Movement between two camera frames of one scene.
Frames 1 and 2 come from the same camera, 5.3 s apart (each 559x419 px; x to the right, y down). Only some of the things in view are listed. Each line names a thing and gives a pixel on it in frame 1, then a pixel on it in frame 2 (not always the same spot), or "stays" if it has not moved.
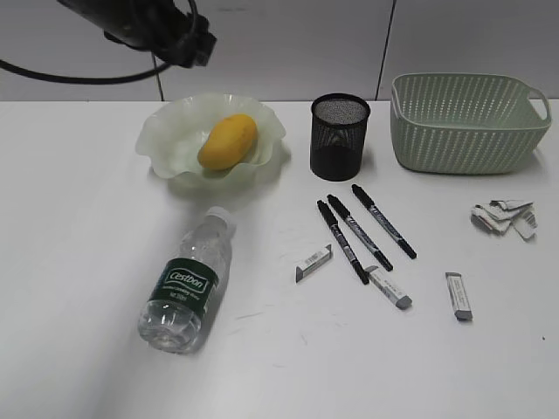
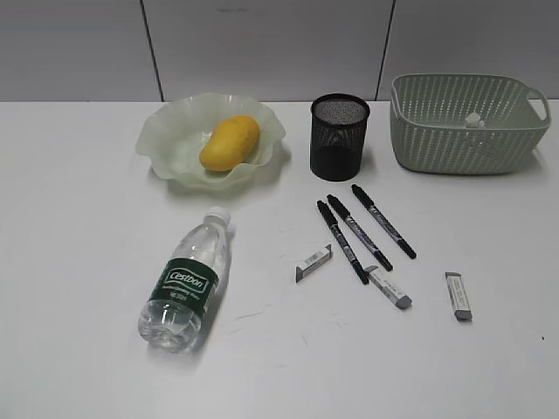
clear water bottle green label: x=172 y=315 stays
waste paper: x=500 y=215 → x=472 y=120
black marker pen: x=345 y=214 stays
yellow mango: x=230 y=140 stays
